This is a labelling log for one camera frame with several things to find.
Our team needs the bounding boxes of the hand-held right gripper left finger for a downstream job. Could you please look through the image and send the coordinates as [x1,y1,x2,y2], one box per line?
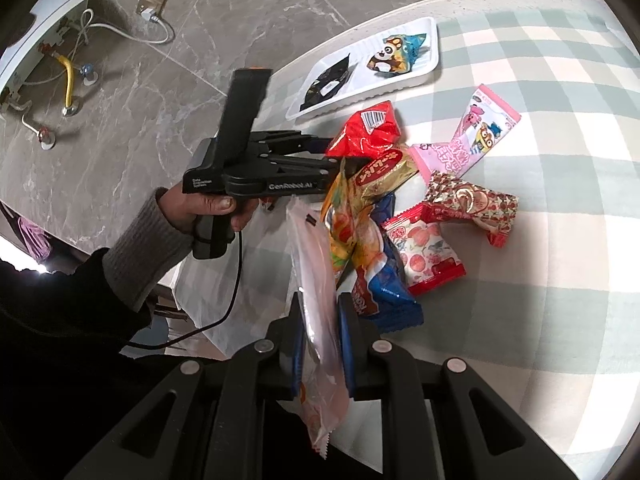
[65,291,304,480]

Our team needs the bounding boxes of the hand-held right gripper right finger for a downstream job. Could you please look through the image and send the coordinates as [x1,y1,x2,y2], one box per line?
[337,293,576,480]

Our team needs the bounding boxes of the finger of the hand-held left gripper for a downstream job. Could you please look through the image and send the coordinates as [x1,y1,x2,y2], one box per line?
[250,130,333,159]
[260,155,371,182]

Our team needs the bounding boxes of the red crinkled snack packet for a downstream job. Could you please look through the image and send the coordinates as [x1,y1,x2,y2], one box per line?
[325,101,404,161]

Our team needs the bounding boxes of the orange snack packet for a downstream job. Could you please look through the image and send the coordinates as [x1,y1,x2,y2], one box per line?
[320,159,387,282]

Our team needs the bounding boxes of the translucent pinkish snack packet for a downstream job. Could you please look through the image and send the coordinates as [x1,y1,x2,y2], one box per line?
[286,197,352,461]

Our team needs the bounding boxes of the blue snack packet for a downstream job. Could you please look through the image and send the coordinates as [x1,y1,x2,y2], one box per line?
[350,194,426,334]

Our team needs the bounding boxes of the gold and red snack packet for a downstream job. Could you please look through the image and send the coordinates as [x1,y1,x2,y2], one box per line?
[350,144,420,202]

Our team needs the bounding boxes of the white plastic tray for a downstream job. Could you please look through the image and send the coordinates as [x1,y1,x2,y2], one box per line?
[285,16,442,122]

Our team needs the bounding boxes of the red peach print snack packet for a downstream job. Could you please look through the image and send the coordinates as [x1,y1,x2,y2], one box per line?
[382,204,467,297]

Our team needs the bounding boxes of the long pink cartoon snack packet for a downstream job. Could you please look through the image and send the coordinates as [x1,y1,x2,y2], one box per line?
[409,84,522,187]

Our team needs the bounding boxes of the red star print snack packet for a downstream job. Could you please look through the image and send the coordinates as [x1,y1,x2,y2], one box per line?
[421,170,521,249]

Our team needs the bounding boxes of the person's left forearm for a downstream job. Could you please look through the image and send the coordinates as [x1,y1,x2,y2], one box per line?
[65,190,195,346]

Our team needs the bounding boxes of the person's left hand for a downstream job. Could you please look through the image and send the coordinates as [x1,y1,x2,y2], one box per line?
[167,182,257,241]

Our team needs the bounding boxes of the black snack packet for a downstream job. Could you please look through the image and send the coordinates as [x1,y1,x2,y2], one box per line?
[299,56,352,112]

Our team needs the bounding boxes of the panda print snack packet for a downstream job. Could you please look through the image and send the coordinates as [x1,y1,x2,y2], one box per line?
[366,32,429,77]

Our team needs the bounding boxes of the green checked tablecloth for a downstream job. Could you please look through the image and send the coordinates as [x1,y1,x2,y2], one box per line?
[175,0,640,480]

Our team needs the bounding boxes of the white water heater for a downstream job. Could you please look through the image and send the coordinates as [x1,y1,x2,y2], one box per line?
[0,0,94,107]

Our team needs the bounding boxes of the purple cloth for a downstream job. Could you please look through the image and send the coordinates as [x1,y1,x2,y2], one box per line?
[14,214,52,262]

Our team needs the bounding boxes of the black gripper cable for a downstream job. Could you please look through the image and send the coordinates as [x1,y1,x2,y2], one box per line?
[124,230,244,352]

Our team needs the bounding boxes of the white power cable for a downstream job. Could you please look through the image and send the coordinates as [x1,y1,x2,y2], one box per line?
[87,10,176,46]

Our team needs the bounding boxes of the yellow hose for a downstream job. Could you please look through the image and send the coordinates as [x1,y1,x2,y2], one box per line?
[59,56,77,117]

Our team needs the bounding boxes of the red handled valve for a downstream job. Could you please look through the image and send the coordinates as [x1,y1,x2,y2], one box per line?
[22,114,57,151]

